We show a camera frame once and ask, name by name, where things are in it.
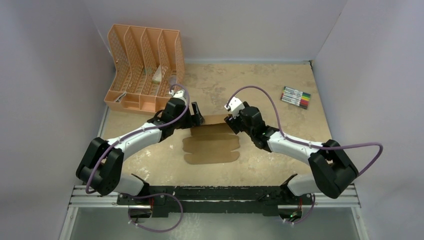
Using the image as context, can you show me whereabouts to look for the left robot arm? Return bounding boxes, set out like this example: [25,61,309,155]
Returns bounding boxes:
[75,97,205,205]

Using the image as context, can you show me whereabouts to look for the small grey object in organizer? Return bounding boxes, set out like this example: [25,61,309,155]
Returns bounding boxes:
[168,75,177,88]

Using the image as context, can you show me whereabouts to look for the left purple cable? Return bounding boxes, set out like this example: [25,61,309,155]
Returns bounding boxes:
[85,83,191,233]

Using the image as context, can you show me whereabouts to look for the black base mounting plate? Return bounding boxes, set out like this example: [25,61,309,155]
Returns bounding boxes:
[114,175,312,219]

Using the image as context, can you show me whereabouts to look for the white card in organizer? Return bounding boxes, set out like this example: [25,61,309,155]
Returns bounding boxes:
[152,65,163,84]

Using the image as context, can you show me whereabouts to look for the purple cable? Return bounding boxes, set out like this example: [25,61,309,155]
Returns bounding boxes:
[85,83,191,233]
[225,85,384,226]

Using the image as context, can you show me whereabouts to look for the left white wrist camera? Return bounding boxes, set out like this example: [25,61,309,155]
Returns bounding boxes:
[169,89,186,101]

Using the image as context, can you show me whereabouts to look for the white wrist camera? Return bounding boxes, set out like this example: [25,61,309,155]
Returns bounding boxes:
[224,96,245,119]
[169,89,186,101]

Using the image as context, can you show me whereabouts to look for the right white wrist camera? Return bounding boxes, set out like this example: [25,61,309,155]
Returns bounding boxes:
[224,96,245,119]

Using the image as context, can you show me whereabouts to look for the orange plastic file organizer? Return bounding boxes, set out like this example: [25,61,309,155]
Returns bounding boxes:
[104,24,185,115]

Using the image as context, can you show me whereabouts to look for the brown cardboard box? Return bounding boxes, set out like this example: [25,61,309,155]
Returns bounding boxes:
[182,114,240,165]

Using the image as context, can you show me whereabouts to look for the aluminium rail frame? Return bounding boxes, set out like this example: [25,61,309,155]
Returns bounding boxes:
[59,184,370,240]

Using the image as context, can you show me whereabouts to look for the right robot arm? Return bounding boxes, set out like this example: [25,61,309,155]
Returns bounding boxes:
[224,106,359,204]

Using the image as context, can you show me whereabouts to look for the pack of coloured markers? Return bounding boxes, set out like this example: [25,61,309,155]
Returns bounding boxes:
[280,86,311,109]

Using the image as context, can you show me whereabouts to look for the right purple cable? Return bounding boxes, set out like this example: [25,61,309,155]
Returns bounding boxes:
[225,85,384,226]

